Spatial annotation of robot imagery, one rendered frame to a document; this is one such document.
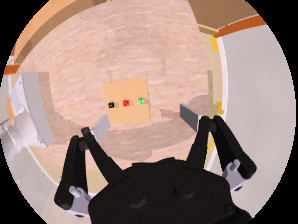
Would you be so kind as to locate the green die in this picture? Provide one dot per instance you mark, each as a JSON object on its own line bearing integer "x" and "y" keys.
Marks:
{"x": 141, "y": 101}

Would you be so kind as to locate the black die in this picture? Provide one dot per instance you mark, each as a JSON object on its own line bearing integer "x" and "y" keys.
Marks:
{"x": 111, "y": 105}

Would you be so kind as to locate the tan flat mat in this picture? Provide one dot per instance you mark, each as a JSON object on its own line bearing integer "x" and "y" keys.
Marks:
{"x": 130, "y": 90}

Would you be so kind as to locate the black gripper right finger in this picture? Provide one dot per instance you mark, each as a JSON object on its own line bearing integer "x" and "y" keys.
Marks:
{"x": 240, "y": 168}

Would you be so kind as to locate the red die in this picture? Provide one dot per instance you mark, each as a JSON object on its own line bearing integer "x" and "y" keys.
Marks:
{"x": 126, "y": 103}

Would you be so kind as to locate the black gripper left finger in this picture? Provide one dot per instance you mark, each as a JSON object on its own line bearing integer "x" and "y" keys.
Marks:
{"x": 71, "y": 193}

